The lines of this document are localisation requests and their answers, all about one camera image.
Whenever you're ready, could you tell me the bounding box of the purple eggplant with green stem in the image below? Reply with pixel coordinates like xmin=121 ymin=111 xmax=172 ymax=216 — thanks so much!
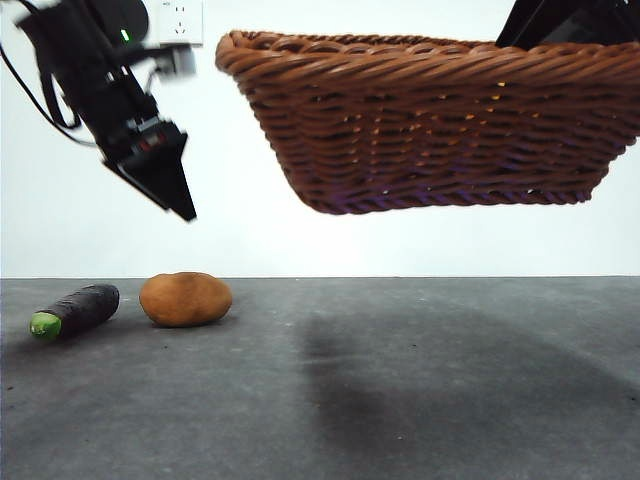
xmin=29 ymin=283 xmax=121 ymax=343

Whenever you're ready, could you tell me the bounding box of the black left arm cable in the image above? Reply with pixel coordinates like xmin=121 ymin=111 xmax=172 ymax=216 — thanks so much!
xmin=0 ymin=42 xmax=99 ymax=149

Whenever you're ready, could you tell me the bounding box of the left wrist grey camera box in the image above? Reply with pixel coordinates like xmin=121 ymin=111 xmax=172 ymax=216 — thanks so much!
xmin=157 ymin=44 xmax=197 ymax=80

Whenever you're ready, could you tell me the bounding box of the brown woven wicker basket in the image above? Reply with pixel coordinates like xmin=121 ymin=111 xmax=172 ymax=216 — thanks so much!
xmin=214 ymin=29 xmax=640 ymax=216

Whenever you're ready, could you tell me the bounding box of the brown potato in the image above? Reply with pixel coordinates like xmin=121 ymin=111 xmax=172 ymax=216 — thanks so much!
xmin=139 ymin=271 xmax=234 ymax=329

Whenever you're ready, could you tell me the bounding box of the white wall socket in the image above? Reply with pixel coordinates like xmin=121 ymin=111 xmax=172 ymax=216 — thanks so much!
xmin=147 ymin=0 xmax=205 ymax=49

